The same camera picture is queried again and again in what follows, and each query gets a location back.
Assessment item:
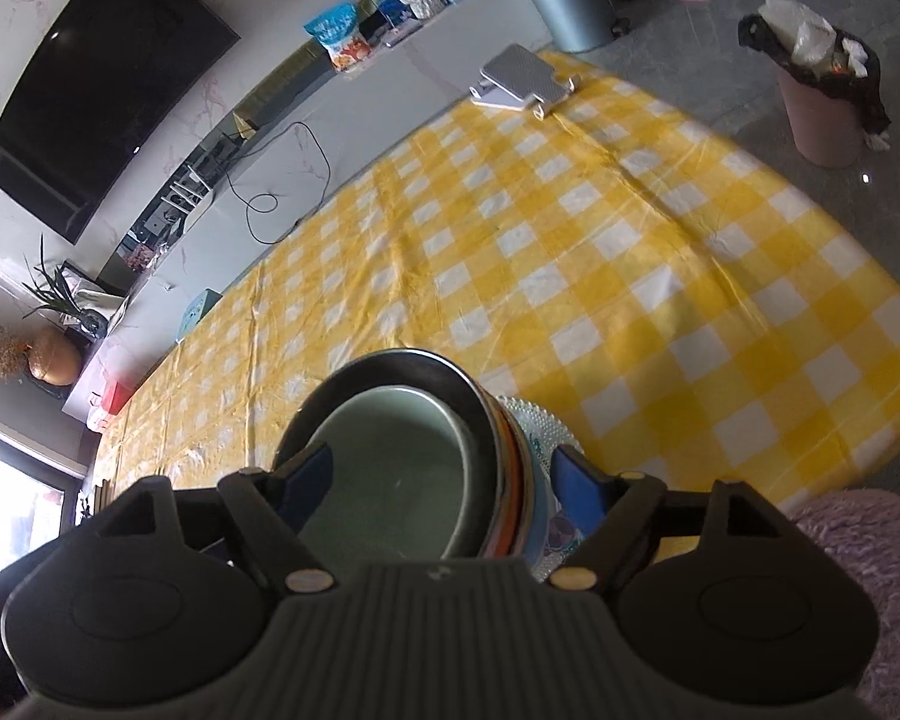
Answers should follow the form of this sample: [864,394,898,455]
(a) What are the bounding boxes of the teal plastic stool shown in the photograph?
[175,289,223,343]

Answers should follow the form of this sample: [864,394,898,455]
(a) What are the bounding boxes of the white folding phone stand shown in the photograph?
[469,45,575,122]

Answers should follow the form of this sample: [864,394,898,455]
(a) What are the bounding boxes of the dried flower bunch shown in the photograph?
[0,326,35,384]

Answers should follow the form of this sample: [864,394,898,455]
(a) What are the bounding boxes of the clear glass plate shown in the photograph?
[491,394,594,572]

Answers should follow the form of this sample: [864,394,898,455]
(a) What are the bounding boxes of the pink fluffy cloth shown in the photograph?
[784,487,900,720]

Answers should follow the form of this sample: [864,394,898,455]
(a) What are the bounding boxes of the black picture frame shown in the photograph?
[60,261,133,317]

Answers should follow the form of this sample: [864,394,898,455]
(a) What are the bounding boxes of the white router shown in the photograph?
[157,165,215,230]

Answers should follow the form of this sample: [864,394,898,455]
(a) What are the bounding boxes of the blue vase with green plant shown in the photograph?
[21,234,107,335]

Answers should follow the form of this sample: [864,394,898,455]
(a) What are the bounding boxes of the orange steel bowl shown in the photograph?
[274,347,538,560]

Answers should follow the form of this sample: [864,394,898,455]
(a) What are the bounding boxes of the green ceramic bowl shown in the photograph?
[300,384,508,560]

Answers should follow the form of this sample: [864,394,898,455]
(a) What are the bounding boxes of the black cable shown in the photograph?
[225,120,335,245]

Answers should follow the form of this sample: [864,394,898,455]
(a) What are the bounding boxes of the pink trash bin black bag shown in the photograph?
[736,0,893,169]

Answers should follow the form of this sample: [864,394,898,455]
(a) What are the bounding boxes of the teal steel bowl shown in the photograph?
[525,450,564,564]

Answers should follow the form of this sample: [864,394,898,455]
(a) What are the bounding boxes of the blue snack bag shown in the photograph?
[304,4,373,75]

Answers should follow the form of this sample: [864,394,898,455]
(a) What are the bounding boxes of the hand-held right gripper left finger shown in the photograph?
[94,446,338,593]

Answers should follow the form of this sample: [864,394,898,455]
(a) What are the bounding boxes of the orange round vase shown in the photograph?
[28,325,84,384]

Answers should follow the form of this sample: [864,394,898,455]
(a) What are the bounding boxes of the red box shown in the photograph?
[90,379,137,429]

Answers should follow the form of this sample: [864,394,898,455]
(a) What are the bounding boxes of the white marble media console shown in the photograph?
[60,0,557,430]

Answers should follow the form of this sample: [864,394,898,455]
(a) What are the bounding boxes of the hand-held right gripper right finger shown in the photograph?
[549,444,785,592]

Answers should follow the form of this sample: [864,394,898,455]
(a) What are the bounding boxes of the dark window frame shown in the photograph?
[0,420,85,580]

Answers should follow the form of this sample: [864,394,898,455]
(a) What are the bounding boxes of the black wall television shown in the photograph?
[0,0,242,245]

